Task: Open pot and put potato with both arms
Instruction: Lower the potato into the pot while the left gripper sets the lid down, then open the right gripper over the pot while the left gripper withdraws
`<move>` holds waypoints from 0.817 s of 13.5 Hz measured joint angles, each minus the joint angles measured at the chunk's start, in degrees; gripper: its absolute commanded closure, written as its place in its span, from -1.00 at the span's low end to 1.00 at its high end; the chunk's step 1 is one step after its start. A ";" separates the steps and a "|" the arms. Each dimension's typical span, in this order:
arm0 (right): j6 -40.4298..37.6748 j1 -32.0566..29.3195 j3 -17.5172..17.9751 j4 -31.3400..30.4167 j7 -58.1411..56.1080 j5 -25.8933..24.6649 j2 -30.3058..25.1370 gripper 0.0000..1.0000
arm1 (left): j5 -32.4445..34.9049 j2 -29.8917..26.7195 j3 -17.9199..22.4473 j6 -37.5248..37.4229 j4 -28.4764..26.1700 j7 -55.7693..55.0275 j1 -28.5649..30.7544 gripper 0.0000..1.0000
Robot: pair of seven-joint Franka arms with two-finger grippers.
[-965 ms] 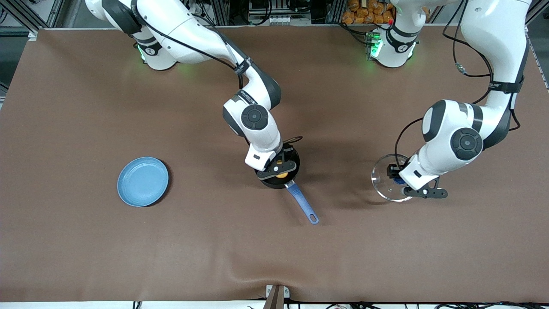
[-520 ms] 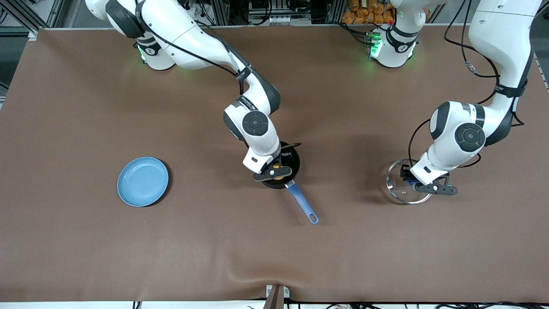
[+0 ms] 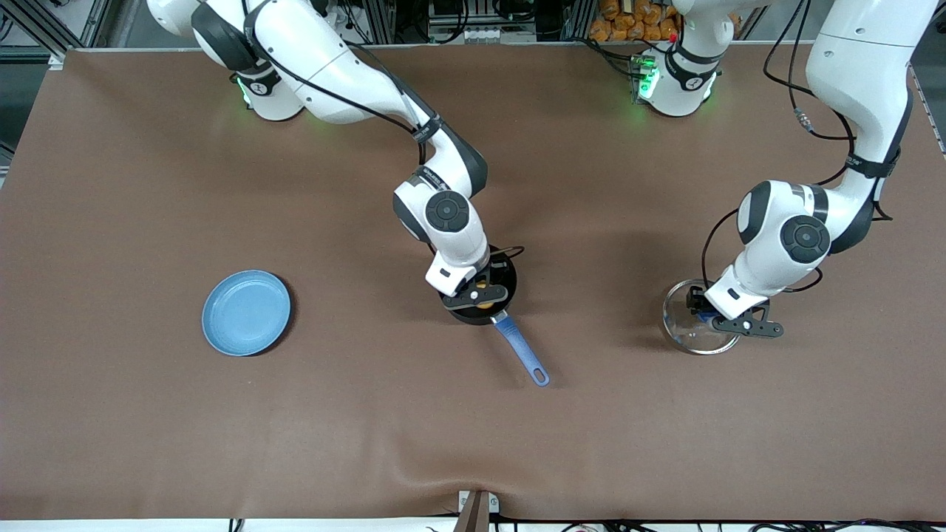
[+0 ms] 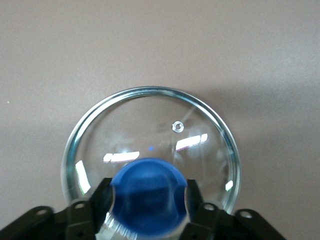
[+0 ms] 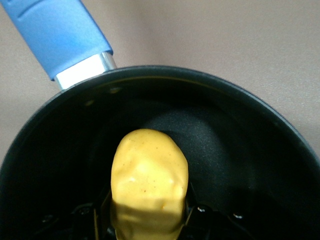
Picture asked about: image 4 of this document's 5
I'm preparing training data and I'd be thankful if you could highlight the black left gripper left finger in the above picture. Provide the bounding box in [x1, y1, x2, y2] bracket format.
[0, 177, 114, 240]

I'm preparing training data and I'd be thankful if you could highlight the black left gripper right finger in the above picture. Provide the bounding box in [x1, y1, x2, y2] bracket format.
[179, 178, 286, 240]

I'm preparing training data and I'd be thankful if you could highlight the glass lid with blue knob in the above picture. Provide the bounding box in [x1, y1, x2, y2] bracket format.
[61, 86, 241, 240]

